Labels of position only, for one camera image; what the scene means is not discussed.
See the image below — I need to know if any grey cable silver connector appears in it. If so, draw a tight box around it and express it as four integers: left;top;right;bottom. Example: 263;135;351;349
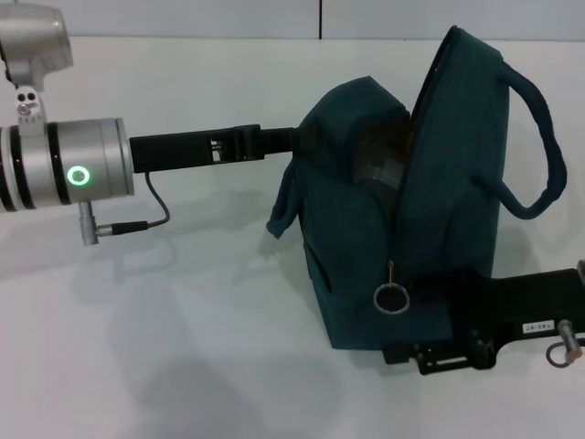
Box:
546;318;585;369

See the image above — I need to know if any dark teal lunch bag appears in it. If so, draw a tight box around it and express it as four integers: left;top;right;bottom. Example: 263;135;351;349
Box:
266;25;569;353

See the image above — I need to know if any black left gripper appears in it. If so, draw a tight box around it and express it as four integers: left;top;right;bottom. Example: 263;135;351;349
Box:
128;123;316;176

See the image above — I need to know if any black cable silver connector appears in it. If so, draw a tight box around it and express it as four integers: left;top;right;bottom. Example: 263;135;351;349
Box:
80;171;171;247

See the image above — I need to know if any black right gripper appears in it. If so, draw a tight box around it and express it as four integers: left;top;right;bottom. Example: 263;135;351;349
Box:
381;266;585;377

